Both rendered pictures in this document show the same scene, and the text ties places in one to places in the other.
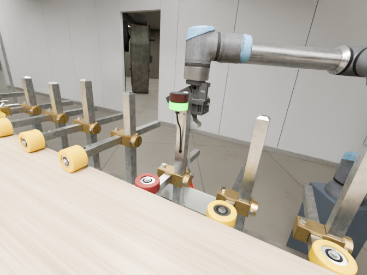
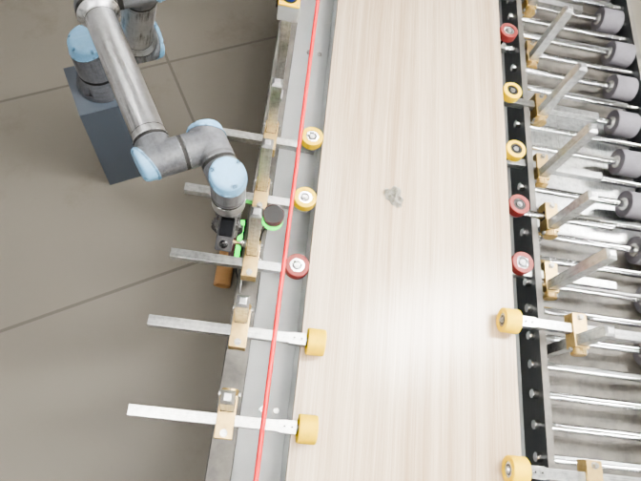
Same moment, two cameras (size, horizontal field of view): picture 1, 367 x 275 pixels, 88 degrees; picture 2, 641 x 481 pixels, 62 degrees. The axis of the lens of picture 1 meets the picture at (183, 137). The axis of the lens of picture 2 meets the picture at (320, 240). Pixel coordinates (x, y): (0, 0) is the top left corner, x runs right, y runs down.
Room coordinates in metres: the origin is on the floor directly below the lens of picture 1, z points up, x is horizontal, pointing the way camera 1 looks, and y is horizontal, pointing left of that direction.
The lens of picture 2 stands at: (0.89, 0.58, 2.52)
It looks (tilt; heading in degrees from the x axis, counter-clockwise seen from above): 66 degrees down; 228
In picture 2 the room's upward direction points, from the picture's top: 23 degrees clockwise
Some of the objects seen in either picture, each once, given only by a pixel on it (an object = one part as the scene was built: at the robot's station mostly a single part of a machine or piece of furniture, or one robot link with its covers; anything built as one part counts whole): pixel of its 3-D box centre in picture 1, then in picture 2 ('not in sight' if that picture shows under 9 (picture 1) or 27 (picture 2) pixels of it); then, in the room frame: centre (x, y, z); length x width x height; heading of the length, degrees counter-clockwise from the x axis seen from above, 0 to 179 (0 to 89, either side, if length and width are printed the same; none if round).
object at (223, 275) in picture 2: not in sight; (226, 257); (0.63, -0.30, 0.04); 0.30 x 0.08 x 0.08; 64
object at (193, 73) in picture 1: (196, 73); (227, 199); (0.71, -0.03, 1.23); 0.10 x 0.09 x 0.05; 154
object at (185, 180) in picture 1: (174, 176); (252, 260); (0.64, 0.02, 0.84); 0.13 x 0.06 x 0.05; 64
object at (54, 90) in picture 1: (60, 126); not in sight; (0.97, 0.68, 0.89); 0.03 x 0.03 x 0.48; 64
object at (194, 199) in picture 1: (187, 196); not in sight; (0.64, -0.03, 0.75); 0.26 x 0.01 x 0.10; 64
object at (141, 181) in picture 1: (147, 192); (295, 269); (0.52, 0.11, 0.85); 0.08 x 0.08 x 0.11
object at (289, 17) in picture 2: not in sight; (288, 7); (0.30, -0.68, 1.18); 0.07 x 0.07 x 0.08; 64
